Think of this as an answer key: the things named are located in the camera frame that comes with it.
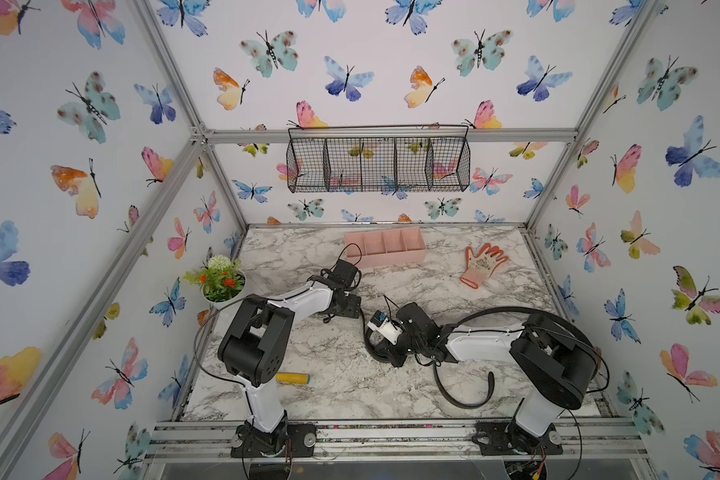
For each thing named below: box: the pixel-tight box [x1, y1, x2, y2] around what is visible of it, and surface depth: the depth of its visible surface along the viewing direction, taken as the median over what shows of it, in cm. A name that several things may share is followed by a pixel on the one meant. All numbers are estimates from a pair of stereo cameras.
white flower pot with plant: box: [184, 254, 247, 306], surface depth 89 cm
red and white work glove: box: [460, 243, 509, 289], surface depth 110 cm
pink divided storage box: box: [344, 225, 427, 269], surface depth 116 cm
